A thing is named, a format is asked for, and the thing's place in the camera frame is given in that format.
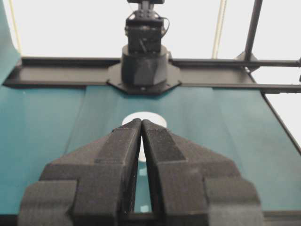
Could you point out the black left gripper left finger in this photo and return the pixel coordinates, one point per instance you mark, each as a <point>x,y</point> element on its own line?
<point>86,187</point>

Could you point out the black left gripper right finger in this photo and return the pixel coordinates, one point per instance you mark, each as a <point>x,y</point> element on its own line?
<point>191,185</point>

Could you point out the white paper cup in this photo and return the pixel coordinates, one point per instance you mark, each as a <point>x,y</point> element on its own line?
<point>153,117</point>

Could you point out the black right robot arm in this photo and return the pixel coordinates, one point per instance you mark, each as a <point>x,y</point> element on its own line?
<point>144,60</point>

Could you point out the black aluminium frame rail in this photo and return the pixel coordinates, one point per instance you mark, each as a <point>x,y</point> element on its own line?
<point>35,72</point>

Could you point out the black upright frame post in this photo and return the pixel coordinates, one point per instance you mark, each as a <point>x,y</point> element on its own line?
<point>247,54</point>

